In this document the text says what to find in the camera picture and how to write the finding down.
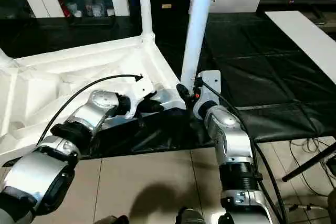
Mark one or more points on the white plastic table top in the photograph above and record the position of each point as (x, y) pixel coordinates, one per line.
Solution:
(39, 90)

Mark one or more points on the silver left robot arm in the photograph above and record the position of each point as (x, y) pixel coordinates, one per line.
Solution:
(86, 113)

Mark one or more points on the black mat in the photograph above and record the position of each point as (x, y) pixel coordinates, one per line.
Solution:
(262, 64)

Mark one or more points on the dark right robot leg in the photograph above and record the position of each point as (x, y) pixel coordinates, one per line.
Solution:
(190, 216)

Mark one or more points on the dark robot leg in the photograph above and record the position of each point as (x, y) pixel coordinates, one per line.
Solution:
(190, 216)
(113, 220)

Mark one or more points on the dark left robot leg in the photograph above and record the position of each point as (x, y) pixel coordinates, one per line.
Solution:
(113, 220)

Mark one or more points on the white flat panel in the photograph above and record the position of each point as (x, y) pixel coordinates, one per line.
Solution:
(302, 32)

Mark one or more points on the black metal stand pole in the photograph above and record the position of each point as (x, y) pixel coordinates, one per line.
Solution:
(307, 166)

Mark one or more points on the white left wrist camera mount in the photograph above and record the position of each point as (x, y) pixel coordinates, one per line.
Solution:
(143, 90)

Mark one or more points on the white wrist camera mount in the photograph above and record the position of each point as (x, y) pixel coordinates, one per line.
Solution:
(143, 90)
(210, 77)

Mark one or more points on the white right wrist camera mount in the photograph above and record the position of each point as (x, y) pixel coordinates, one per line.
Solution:
(210, 77)

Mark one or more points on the chrome frame mesh chair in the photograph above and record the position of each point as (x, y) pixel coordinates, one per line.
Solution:
(333, 200)

